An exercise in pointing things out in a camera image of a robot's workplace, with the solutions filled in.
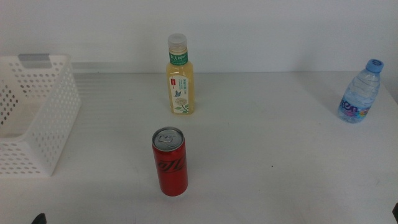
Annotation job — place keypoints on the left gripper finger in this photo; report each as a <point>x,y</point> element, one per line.
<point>39,219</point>

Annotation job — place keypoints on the white perforated plastic basket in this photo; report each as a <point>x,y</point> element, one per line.
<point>59,118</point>

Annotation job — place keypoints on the yellow tea bottle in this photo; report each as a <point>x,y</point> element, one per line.
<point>180,90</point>

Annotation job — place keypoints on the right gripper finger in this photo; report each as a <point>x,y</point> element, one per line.
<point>395,213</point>

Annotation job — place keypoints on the red cola can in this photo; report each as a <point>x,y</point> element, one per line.
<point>171,171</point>

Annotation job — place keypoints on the clear water bottle blue cap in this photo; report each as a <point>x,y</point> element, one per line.
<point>360,93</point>

